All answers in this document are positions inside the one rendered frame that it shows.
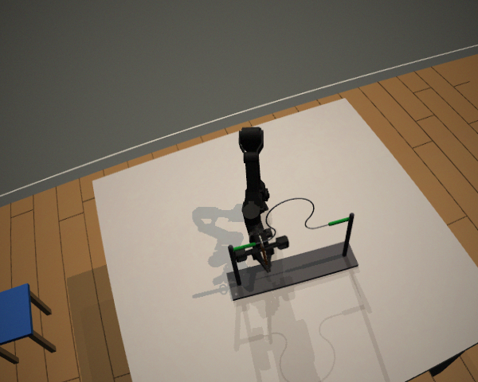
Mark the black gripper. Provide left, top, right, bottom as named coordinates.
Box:
left=234, top=227, right=288, bottom=273

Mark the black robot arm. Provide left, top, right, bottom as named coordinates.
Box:
left=239, top=127, right=273, bottom=244

